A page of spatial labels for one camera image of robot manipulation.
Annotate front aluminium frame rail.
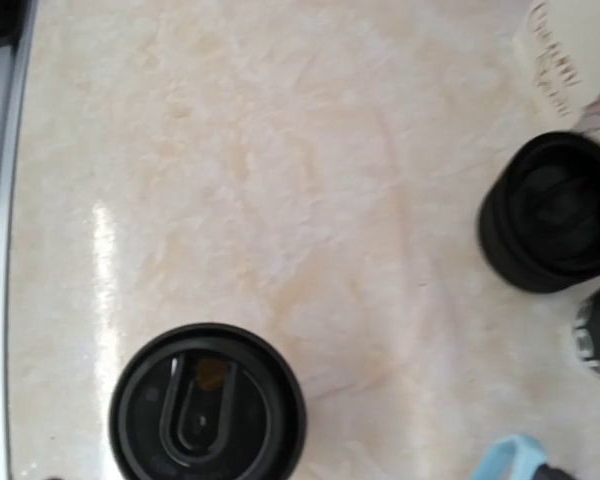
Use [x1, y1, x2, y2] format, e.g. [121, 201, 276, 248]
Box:
[0, 0, 39, 480]

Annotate single black cup lid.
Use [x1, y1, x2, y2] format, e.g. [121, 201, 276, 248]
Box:
[109, 323, 307, 479]

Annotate white paper takeout bag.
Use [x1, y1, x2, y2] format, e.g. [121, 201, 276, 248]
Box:
[512, 0, 600, 135]

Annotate light blue ceramic mug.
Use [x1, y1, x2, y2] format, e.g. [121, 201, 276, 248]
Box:
[470, 434, 547, 480]

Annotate stack of black lids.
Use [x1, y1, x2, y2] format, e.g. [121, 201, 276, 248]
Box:
[476, 131, 600, 294]

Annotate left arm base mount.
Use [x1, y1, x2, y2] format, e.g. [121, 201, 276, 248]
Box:
[0, 0, 29, 47]

